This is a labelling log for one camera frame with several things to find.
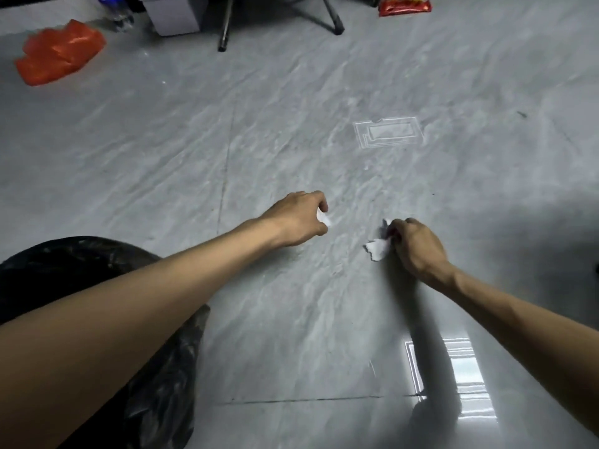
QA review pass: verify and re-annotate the red snack packet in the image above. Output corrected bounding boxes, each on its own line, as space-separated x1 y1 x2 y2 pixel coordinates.
377 0 433 18

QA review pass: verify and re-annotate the orange plastic bag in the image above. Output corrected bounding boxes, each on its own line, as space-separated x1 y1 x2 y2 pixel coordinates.
14 19 107 87

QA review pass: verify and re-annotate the black bag lined trash bin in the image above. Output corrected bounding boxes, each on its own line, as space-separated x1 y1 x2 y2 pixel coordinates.
0 236 212 449

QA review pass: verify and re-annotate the person's left hand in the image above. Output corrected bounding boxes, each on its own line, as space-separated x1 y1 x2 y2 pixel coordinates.
258 190 331 251

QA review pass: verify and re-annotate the person's left forearm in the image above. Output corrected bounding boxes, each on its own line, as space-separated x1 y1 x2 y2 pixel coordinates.
0 217 281 449

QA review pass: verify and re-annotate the white cardboard box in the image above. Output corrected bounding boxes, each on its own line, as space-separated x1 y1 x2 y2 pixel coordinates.
138 0 209 37

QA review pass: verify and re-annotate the clear plastic bottle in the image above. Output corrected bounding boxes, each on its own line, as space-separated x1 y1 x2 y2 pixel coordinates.
93 0 135 32

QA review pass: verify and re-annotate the person's right forearm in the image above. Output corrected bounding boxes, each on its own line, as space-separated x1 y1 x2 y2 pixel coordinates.
439 267 599 438

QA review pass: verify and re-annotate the person's right hand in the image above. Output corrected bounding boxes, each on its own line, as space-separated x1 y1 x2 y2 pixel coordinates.
386 217 458 294

